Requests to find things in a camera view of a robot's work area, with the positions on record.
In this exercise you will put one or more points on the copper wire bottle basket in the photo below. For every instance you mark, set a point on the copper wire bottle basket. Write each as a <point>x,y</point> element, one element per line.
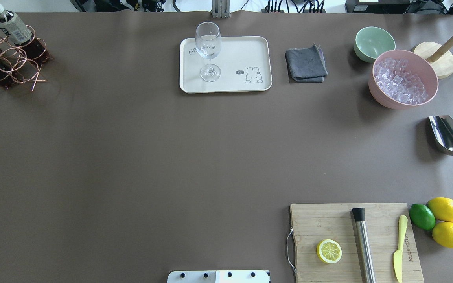
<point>19,69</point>

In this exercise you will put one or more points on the tea bottle white cap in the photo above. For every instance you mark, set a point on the tea bottle white cap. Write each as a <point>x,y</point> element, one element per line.
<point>22,36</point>

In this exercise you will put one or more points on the cream rabbit tray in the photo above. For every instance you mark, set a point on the cream rabbit tray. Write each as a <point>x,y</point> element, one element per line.
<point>244,63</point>

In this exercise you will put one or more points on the clear wine glass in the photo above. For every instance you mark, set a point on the clear wine glass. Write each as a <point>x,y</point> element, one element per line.
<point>208,45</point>

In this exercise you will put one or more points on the folded grey cloth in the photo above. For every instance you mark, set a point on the folded grey cloth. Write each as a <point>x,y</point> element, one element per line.
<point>306,65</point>

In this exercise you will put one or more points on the bamboo cutting board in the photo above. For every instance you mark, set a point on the bamboo cutting board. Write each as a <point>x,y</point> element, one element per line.
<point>313,223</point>

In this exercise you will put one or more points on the half lemon slice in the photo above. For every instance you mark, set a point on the half lemon slice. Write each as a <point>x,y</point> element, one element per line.
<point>329,251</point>

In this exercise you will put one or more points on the green ceramic bowl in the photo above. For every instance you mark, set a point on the green ceramic bowl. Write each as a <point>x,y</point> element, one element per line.
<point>371,42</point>

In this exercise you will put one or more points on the clear ice cubes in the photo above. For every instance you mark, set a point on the clear ice cubes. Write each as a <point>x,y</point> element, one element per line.
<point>397,82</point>

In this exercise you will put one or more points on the pink bowl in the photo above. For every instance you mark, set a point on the pink bowl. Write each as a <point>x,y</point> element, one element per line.
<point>417,65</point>

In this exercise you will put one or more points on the steel muddler black tip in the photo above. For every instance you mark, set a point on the steel muddler black tip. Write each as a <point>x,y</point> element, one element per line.
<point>364,244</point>

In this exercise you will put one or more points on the yellow plastic knife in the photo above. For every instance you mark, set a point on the yellow plastic knife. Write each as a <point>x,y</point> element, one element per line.
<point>397,257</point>

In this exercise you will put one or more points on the green lime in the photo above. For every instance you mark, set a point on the green lime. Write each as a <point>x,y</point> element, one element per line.
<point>422,216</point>

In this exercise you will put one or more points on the steel ice scoop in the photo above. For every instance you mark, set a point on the steel ice scoop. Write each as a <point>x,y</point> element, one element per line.
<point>442,126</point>

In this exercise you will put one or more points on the upper yellow lemon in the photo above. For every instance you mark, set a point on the upper yellow lemon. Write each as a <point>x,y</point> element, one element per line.
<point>442,208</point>

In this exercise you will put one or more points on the yellow lemon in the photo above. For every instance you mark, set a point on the yellow lemon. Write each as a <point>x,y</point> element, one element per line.
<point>442,208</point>
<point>442,233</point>

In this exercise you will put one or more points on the wooden stand with round base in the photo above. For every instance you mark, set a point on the wooden stand with round base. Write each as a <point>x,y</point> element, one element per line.
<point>438,56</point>

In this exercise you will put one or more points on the lower yellow lemon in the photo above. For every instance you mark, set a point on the lower yellow lemon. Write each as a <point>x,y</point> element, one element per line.
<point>442,233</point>

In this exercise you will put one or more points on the grey aluminium post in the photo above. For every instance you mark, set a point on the grey aluminium post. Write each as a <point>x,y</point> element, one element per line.
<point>220,9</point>

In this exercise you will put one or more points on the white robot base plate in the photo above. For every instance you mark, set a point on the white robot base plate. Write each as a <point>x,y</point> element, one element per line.
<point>220,276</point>

